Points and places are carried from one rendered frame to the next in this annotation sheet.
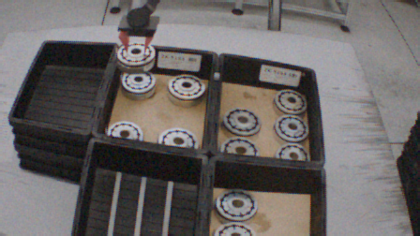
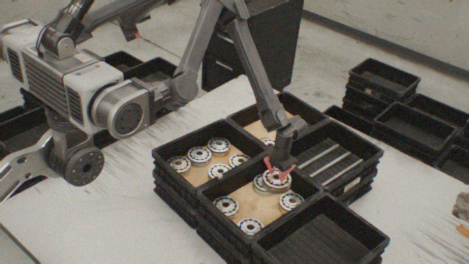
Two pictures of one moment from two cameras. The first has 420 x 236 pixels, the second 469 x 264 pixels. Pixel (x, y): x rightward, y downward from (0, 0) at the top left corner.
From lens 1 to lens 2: 238 cm
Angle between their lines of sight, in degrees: 89
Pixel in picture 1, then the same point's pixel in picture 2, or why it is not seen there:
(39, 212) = not seen: hidden behind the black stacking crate
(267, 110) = (192, 176)
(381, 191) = (164, 133)
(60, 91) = not seen: outside the picture
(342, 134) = (136, 168)
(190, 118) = (239, 197)
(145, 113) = (261, 214)
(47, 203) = not seen: hidden behind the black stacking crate
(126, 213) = (323, 178)
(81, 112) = (306, 243)
